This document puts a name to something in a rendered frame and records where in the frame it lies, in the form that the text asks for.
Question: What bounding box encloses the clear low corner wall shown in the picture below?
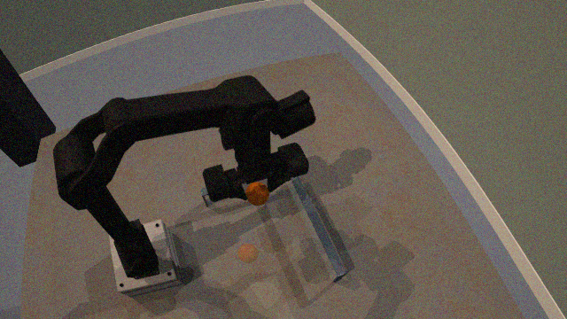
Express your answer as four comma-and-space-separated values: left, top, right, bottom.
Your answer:
204, 179, 337, 280

